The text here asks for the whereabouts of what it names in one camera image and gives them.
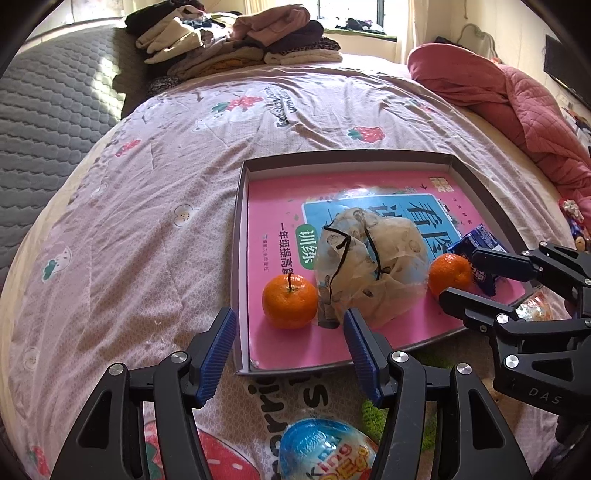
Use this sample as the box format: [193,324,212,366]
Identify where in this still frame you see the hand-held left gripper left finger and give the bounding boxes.
[50,307,237,480]

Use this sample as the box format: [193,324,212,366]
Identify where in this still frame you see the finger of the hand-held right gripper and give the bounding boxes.
[438,286,532,343]
[471,241,591,302]

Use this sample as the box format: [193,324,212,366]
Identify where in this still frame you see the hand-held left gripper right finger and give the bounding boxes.
[342,308,532,480]

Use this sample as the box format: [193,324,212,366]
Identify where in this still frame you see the blue cookie packet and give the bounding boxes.
[447,224,509,296]

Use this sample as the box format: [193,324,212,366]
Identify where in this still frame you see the red candy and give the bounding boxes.
[517,291,555,322]

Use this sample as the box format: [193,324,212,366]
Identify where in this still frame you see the green fuzzy ring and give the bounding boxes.
[360,344,490,455]

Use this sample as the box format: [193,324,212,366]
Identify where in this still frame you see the translucent drawstring pouch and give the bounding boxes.
[314,208,430,329]

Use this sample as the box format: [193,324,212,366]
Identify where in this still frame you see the grey cardboard box tray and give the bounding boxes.
[231,151,546,376]

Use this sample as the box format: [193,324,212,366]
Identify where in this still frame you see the orange with stem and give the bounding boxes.
[262,273,319,329]

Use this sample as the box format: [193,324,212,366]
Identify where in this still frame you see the blue and white toy egg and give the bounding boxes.
[278,418,377,480]

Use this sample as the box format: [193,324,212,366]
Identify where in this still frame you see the small doll toy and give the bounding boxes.
[558,198,591,252]

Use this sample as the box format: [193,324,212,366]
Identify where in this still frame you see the pink exercise book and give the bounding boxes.
[247,171,529,370]

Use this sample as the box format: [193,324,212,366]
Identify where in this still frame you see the pink quilted quilt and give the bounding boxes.
[496,65,591,213]

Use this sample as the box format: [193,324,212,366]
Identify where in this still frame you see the pink plush blanket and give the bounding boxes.
[406,44,522,116]

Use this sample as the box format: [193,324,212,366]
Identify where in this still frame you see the black television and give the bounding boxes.
[545,34,591,112]

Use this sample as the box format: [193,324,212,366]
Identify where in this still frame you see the cream curtain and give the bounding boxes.
[406,0,444,65]

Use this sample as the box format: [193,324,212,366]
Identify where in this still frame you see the dark clothes on windowsill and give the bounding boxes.
[323,18,398,40]

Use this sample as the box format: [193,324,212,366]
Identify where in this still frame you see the grey quilted headboard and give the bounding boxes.
[0,23,153,287]

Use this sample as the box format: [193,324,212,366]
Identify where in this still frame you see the window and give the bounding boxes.
[316,0,411,35]

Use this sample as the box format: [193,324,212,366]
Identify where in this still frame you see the pile of folded clothes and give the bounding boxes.
[124,0,345,79]

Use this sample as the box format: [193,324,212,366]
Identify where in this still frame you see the white heart-shaped wire frame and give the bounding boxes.
[462,23,497,61]

